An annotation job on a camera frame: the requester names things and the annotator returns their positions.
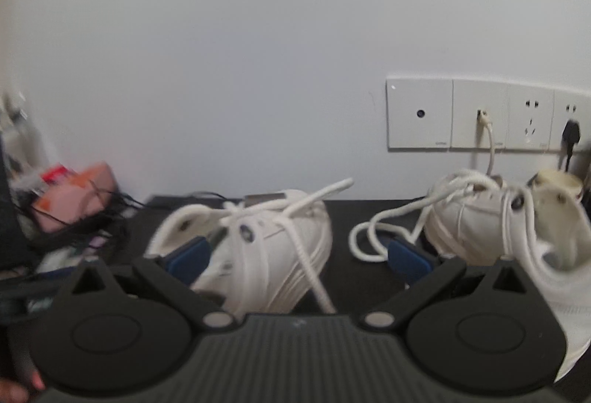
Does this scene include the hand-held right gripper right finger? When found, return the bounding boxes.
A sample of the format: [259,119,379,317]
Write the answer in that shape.
[359,239,537,332]

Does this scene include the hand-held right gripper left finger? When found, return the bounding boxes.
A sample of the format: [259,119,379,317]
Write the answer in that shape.
[59,236,234,332]

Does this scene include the white shoelace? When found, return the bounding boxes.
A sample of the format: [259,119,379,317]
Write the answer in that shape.
[348,170,536,263]
[148,178,355,315]

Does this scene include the person's left hand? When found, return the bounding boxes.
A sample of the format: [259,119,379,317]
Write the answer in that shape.
[0,368,45,403]

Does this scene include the black laptop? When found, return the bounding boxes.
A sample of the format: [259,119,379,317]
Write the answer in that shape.
[0,140,29,270]

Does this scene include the pink cardboard box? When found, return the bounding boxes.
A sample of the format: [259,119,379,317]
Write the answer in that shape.
[30,163,118,230]

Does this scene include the red packet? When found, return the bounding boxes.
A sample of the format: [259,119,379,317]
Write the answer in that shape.
[41,165,75,185]

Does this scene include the cream bowl stack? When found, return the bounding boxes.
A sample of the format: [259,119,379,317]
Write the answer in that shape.
[527,170,585,203]

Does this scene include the white power socket plate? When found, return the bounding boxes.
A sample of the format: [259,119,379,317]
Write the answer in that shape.
[505,84,555,151]
[549,89,591,152]

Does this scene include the black power plug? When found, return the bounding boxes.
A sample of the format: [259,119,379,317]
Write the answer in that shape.
[561,120,581,173]

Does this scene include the clear plastic bottle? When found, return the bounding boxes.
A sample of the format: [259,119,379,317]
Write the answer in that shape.
[0,91,40,175]

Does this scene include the tangled black cables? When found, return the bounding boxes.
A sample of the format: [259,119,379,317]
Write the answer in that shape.
[25,179,151,249]

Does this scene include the white blank wall plate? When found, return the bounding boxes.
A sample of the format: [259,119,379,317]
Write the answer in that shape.
[386,77,454,150]

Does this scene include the white data cable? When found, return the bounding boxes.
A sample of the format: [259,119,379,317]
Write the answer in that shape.
[475,109,497,177]

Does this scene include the white data jack wall plate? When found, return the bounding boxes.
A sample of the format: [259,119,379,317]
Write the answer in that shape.
[451,80,509,150]

